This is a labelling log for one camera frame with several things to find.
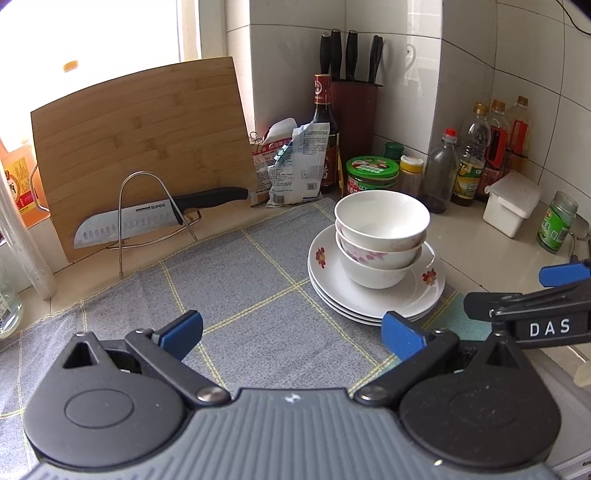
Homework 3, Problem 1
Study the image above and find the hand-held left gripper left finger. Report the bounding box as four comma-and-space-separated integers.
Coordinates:
62, 310, 232, 409

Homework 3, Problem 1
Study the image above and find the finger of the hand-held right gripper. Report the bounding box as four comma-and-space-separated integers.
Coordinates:
464, 282, 591, 321
538, 259, 591, 287

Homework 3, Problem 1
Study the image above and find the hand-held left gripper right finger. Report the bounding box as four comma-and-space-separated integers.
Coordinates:
355, 311, 525, 409

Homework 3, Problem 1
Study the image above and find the white plate red flower print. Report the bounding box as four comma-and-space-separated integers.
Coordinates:
307, 224, 446, 317

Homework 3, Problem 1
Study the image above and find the white plate fruit print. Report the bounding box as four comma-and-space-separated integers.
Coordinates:
314, 284, 439, 327
310, 277, 444, 322

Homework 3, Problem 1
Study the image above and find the white bowl pink flower print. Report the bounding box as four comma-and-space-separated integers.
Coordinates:
334, 191, 431, 252
335, 231, 423, 271
342, 258, 411, 290

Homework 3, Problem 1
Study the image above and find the green-label glass jar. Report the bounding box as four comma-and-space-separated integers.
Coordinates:
536, 191, 579, 254

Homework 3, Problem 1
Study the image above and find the white plastic box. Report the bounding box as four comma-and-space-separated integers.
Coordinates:
482, 171, 542, 238

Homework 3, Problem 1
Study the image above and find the blue-grey checked towel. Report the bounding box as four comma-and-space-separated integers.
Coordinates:
0, 198, 467, 416

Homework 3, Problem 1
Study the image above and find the green-label cooking oil bottle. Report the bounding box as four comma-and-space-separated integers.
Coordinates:
451, 102, 491, 207

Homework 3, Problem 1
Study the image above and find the red-cap glass bottle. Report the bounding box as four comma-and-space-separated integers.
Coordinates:
422, 128, 460, 214

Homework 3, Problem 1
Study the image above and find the dark sauce bottle red label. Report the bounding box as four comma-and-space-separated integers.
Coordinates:
475, 99, 511, 201

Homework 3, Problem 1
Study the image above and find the plastic bottle red label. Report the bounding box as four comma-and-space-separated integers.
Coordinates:
505, 95, 533, 172

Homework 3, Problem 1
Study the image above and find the yellow-lid spice jar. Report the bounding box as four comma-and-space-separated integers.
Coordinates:
398, 155, 424, 197

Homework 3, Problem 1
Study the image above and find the green-lid sauce jar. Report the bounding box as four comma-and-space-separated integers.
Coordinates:
345, 156, 400, 195

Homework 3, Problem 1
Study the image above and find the tall clear plastic wrap roll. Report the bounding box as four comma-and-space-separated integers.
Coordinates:
0, 171, 58, 301

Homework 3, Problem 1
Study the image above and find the clear glass jar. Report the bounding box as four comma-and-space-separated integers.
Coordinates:
0, 265, 24, 340

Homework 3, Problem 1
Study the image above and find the red-print plastic bag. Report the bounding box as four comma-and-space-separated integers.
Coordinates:
252, 117, 298, 206

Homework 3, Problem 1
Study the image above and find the white plastic bag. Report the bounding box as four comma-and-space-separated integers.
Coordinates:
268, 122, 331, 207

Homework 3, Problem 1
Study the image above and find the bamboo cutting board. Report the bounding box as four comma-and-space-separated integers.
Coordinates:
30, 56, 259, 264

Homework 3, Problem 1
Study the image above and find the orange cooking oil jug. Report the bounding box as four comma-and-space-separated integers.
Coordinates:
0, 60, 79, 229

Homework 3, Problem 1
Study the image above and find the dark red knife block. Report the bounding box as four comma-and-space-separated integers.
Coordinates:
330, 80, 379, 171

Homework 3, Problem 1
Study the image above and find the dark soy sauce bottle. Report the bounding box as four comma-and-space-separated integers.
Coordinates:
311, 74, 342, 195

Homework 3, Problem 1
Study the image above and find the metal wire rack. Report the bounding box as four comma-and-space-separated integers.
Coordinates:
105, 172, 201, 278

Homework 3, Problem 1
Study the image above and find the black-handled kitchen knife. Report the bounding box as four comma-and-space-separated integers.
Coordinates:
73, 187, 250, 250

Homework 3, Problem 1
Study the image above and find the black knife handle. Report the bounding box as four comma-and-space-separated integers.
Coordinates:
330, 28, 343, 81
345, 30, 360, 81
320, 32, 333, 77

